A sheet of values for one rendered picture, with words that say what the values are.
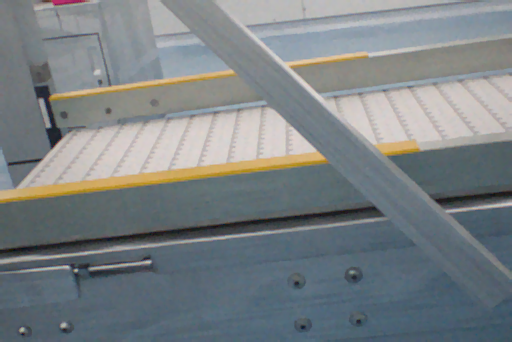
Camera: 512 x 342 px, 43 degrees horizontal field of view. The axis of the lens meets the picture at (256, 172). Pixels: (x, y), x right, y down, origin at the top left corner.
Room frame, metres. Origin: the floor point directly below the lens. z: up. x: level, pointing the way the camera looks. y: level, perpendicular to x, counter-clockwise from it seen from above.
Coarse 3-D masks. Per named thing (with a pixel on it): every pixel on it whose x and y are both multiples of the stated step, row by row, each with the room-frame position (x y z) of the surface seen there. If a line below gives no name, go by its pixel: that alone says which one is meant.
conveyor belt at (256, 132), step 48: (336, 96) 0.65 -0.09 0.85; (384, 96) 0.62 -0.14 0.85; (432, 96) 0.60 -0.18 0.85; (480, 96) 0.58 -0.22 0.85; (96, 144) 0.62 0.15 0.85; (144, 144) 0.59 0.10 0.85; (192, 144) 0.57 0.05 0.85; (240, 144) 0.55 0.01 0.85; (288, 144) 0.53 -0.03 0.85; (480, 192) 0.39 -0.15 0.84; (48, 240) 0.43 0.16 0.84
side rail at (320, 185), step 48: (432, 144) 0.39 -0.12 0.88; (480, 144) 0.38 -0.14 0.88; (96, 192) 0.40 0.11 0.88; (144, 192) 0.40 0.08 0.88; (192, 192) 0.40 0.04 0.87; (240, 192) 0.39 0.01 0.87; (288, 192) 0.39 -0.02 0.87; (336, 192) 0.39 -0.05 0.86; (432, 192) 0.38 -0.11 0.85; (0, 240) 0.41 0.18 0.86
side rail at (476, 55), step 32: (320, 64) 0.66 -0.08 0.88; (352, 64) 0.65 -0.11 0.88; (384, 64) 0.65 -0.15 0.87; (416, 64) 0.65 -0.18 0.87; (448, 64) 0.64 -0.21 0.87; (480, 64) 0.64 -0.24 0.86; (96, 96) 0.68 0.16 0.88; (128, 96) 0.68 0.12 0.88; (160, 96) 0.67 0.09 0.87; (192, 96) 0.67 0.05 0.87; (224, 96) 0.67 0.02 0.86; (256, 96) 0.66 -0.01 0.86
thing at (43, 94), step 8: (40, 88) 0.70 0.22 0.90; (48, 88) 0.70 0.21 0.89; (40, 96) 0.70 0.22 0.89; (48, 96) 0.70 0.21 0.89; (40, 104) 0.70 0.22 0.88; (48, 104) 0.70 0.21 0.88; (48, 112) 0.70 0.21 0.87; (48, 120) 0.70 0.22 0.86; (48, 128) 0.70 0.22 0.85; (56, 128) 0.70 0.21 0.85; (48, 136) 0.70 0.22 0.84; (56, 136) 0.70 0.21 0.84; (56, 144) 0.70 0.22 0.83
